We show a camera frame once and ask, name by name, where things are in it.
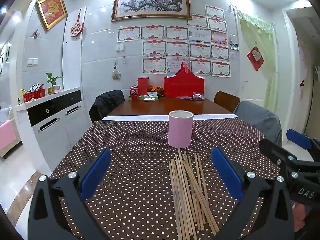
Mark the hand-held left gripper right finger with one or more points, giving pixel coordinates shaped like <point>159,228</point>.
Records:
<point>227,175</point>

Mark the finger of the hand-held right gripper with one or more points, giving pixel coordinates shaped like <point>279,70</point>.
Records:
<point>298,138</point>
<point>273,150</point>

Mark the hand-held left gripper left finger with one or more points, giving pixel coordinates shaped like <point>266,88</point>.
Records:
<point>96,173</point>

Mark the bunch of wooden chopsticks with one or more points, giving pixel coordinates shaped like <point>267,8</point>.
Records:
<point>180,192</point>

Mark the pink cylindrical cup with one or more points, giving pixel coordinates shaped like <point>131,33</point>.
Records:
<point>180,130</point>

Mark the grey jacket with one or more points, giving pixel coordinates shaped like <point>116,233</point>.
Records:
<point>260,120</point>

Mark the brown polka dot tablecloth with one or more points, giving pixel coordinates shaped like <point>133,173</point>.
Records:
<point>140,155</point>

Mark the white sideboard cabinet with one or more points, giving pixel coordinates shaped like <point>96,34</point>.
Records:
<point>57,130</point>

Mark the light green curtain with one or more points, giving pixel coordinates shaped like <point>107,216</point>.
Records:
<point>255,92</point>

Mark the brown wooden chair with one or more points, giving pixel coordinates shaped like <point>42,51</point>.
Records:
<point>225,101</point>

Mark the black jacket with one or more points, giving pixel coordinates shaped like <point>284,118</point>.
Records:
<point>105,105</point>

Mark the clear plastic bag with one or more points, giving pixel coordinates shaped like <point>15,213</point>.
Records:
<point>198,96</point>

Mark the red soda can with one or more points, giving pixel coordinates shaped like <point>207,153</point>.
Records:
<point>134,95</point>

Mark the red square hanging ornament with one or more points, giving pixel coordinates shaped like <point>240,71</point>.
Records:
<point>255,58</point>

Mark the green flat box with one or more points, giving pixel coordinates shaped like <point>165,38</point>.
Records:
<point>148,97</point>

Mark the pink cover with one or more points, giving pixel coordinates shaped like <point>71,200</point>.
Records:
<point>10,136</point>

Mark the large red gift box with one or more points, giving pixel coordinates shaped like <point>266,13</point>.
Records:
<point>185,86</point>

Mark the small potted plant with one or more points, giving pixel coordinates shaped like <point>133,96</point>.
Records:
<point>53,85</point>

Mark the small red paper box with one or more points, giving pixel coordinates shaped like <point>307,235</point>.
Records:
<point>142,86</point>

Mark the red snack basket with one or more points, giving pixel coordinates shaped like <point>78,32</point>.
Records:
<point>35,95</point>

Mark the hanging key ornament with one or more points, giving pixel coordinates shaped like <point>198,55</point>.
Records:
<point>115,75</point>

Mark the orange snacks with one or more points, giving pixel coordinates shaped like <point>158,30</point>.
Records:
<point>155,88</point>

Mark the small photo prints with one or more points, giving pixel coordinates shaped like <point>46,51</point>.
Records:
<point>234,45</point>

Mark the round red papercut ornament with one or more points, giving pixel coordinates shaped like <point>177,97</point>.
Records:
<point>76,28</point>

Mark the gold framed red picture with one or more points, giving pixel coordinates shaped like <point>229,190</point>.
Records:
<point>51,10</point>

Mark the framed blossom painting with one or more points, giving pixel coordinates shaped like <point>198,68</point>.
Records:
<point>150,3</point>

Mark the white wall switch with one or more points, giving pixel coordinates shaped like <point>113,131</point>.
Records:
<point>120,47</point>

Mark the double wall light switch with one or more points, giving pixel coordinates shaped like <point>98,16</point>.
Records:
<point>32,62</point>

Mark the wall of paper certificates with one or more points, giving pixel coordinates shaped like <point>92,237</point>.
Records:
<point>175,48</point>

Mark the butterfly wall sticker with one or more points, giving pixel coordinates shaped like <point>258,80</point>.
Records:
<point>36,33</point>

